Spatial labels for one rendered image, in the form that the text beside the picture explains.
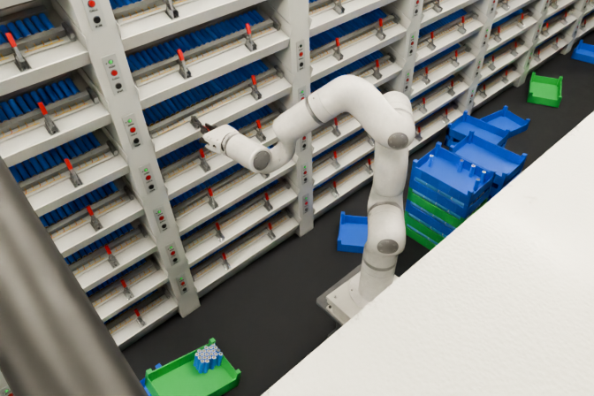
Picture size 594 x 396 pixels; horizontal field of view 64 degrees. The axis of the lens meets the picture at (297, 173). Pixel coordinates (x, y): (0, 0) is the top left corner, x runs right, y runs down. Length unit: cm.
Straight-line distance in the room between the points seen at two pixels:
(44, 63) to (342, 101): 78
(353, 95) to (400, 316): 112
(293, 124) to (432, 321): 118
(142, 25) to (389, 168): 82
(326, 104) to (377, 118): 14
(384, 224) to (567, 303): 132
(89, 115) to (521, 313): 142
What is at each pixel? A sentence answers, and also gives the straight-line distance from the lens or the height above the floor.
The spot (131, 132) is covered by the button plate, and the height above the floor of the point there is 101.
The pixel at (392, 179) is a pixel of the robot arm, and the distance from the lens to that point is 144.
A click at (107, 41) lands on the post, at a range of 145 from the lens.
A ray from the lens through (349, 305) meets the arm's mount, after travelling 183.
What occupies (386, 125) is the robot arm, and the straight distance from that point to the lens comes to 127.
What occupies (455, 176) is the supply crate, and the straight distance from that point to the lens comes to 230.
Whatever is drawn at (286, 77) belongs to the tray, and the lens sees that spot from 192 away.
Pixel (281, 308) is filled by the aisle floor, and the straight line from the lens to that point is 225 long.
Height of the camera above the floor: 188
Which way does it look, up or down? 41 degrees down
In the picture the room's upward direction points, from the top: 3 degrees counter-clockwise
